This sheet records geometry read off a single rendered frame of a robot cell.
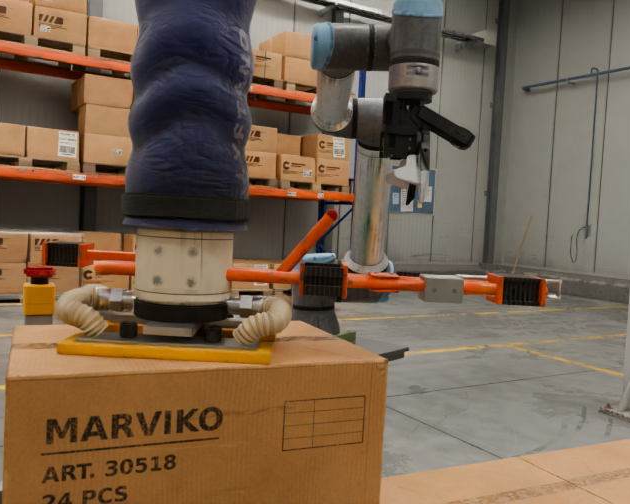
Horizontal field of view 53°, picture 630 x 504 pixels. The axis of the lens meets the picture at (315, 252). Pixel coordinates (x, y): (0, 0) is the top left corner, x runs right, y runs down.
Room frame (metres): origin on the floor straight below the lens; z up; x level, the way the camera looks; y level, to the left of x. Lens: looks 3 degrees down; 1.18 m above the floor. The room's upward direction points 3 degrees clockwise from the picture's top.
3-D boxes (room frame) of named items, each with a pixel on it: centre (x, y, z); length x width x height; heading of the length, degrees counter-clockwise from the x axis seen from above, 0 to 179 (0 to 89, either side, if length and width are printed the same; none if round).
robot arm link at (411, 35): (1.17, -0.16, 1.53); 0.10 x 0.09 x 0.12; 0
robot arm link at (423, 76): (1.16, -0.16, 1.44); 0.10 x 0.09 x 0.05; 1
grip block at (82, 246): (1.39, 0.54, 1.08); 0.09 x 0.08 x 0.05; 1
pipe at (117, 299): (1.14, 0.23, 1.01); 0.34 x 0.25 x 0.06; 91
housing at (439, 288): (1.15, -0.23, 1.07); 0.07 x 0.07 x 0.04; 1
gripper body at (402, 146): (1.17, -0.15, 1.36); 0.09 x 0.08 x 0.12; 91
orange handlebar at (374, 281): (1.27, 0.04, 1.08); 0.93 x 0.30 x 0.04; 91
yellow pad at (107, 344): (1.05, 0.23, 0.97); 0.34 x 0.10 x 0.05; 91
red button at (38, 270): (1.50, 0.65, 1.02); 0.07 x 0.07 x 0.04
